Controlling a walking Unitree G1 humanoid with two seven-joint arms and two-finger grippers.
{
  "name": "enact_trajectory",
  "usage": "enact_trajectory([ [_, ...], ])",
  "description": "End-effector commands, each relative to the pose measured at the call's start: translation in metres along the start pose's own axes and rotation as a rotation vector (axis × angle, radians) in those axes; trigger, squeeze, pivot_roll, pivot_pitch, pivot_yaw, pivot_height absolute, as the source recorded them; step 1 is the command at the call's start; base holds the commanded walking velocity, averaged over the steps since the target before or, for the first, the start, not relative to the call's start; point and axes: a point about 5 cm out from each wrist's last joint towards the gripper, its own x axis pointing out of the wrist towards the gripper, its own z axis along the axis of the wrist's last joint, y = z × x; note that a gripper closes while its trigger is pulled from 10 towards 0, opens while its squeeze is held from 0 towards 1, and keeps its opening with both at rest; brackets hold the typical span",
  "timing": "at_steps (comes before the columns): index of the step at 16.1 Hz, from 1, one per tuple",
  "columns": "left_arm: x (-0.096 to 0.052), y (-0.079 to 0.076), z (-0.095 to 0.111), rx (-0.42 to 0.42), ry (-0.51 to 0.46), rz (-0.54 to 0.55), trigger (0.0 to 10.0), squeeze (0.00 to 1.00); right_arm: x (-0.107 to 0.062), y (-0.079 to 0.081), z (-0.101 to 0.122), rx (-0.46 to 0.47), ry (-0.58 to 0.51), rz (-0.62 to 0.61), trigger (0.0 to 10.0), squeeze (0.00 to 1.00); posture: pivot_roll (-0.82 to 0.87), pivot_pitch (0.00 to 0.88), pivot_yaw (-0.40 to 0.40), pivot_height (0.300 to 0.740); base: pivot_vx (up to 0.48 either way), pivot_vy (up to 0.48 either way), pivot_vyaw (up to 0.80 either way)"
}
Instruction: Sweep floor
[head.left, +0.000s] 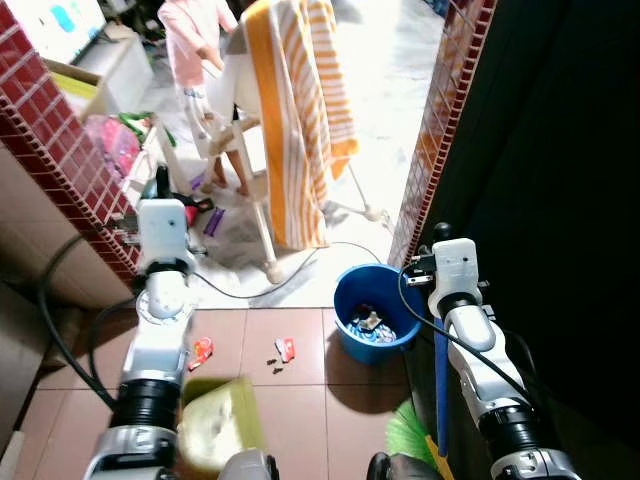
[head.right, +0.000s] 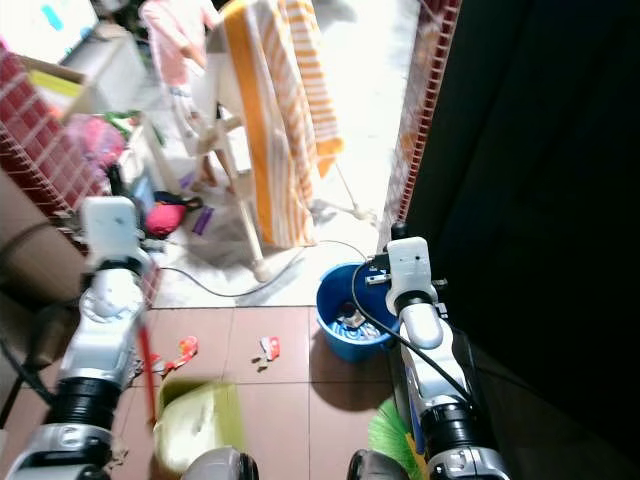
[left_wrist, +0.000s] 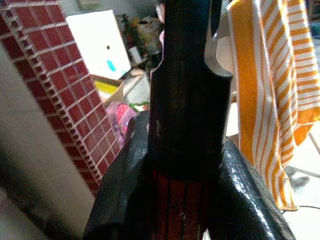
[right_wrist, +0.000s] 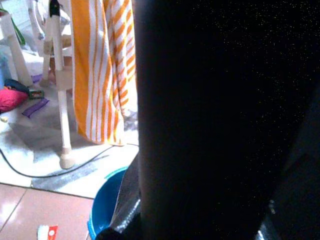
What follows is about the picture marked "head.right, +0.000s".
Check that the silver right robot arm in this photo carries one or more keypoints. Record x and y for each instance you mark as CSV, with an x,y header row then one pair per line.
x,y
438,360

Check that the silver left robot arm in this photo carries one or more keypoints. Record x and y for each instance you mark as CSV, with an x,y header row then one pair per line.
x,y
98,340

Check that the blue plastic bucket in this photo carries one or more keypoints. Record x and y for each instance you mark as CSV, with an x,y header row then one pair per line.
x,y
332,300

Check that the rubbish wrappers in bucket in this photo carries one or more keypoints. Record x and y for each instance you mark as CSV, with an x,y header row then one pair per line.
x,y
353,322

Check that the red and white wrapper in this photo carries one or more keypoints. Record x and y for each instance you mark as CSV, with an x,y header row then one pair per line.
x,y
186,348
270,347

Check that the white drying rack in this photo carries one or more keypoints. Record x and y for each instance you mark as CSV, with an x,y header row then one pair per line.
x,y
245,215

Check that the orange striped towel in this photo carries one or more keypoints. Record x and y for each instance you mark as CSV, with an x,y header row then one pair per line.
x,y
275,120

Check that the small purple item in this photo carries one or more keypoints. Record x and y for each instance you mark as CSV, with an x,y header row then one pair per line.
x,y
203,220

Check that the grey right robot leg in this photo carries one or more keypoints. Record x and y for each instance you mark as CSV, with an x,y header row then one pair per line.
x,y
376,468

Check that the grey robot leg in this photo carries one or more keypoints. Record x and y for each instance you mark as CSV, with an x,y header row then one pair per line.
x,y
376,468
226,465

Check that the magenta and black bag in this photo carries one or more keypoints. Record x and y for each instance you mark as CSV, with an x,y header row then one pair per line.
x,y
166,216

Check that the grey left robot leg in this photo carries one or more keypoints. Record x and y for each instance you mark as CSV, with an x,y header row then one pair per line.
x,y
226,465

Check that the person in pink clothes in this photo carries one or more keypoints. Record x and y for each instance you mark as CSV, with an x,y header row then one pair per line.
x,y
172,45

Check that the pink bag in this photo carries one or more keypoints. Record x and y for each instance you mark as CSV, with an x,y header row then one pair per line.
x,y
98,140

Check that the cardboard box with yellow contents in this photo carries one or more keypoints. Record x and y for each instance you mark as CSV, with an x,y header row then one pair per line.
x,y
60,88

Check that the white cabinet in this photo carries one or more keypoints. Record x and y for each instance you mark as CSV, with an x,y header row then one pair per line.
x,y
105,62

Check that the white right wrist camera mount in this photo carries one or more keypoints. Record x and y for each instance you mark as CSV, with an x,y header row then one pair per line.
x,y
411,265

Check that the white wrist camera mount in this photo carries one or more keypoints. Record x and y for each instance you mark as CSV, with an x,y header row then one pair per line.
x,y
411,265
110,232

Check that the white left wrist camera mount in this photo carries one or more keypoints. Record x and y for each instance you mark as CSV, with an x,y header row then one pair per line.
x,y
110,232

